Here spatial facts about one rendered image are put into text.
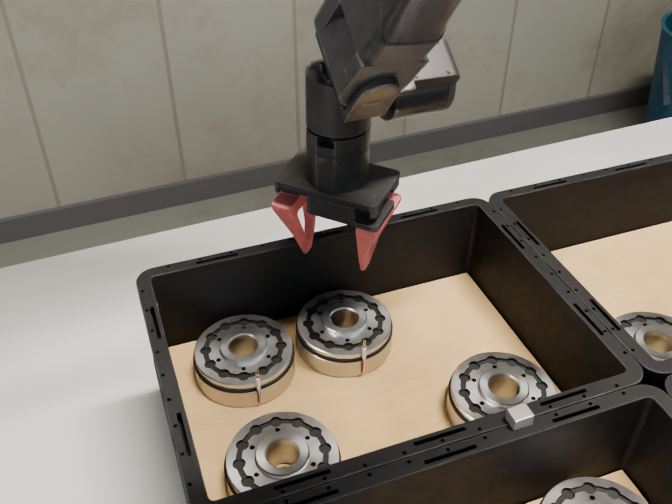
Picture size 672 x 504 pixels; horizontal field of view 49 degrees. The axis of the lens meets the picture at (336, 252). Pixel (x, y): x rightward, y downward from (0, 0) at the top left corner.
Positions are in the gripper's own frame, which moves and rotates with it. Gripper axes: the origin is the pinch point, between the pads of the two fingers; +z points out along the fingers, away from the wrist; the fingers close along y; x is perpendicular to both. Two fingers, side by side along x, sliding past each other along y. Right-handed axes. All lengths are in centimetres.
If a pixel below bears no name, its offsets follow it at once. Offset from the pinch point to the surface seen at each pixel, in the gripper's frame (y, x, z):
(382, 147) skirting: 53, -163, 92
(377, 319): -4.3, -1.7, 9.2
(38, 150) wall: 133, -84, 70
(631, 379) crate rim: -29.3, 3.3, 1.5
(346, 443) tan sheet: -6.9, 12.6, 11.8
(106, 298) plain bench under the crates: 38.0, -5.3, 25.9
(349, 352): -3.6, 4.4, 8.8
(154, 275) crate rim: 16.1, 8.6, 2.3
